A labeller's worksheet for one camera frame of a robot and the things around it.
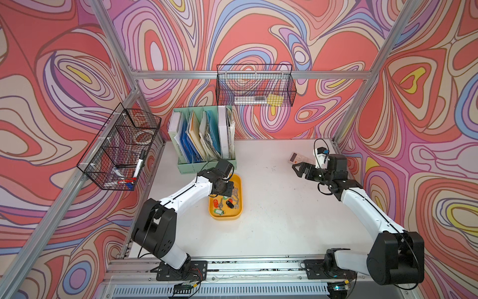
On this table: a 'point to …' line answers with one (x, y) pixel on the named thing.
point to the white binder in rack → (223, 132)
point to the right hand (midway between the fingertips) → (301, 172)
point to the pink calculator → (295, 158)
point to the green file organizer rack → (201, 136)
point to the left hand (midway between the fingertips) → (229, 190)
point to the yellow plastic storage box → (228, 208)
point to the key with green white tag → (219, 212)
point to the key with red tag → (215, 203)
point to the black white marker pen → (139, 164)
